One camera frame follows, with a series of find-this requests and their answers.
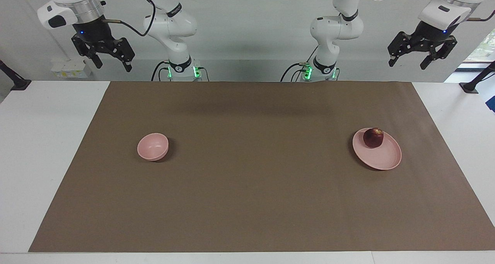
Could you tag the black clamp stand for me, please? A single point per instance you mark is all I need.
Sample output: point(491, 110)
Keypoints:
point(473, 85)
point(15, 82)

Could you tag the pink plate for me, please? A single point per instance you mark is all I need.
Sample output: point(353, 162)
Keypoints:
point(381, 157)

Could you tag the dark red apple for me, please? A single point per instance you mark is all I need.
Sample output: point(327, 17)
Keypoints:
point(373, 138)

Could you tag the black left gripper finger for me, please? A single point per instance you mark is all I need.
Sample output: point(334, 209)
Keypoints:
point(404, 41)
point(442, 49)

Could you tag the pink bowl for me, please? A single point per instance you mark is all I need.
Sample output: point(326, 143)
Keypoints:
point(152, 146)

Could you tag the brown table mat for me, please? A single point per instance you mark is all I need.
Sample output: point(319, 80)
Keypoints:
point(251, 179)

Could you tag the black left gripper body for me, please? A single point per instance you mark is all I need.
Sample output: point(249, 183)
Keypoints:
point(431, 34)

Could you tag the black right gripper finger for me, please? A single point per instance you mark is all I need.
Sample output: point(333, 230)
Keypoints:
point(124, 51)
point(89, 52)

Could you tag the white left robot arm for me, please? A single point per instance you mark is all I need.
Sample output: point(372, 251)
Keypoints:
point(336, 28)

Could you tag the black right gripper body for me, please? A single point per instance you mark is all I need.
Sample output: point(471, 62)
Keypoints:
point(93, 32)

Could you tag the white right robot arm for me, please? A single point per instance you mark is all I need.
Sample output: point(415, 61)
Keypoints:
point(174, 28)

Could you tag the window with greenery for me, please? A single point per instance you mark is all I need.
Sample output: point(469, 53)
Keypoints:
point(483, 49)

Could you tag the blue object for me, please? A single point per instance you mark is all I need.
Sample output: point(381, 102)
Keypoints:
point(491, 103)

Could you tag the white wall socket box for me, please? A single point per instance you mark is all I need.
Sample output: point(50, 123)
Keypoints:
point(69, 68)

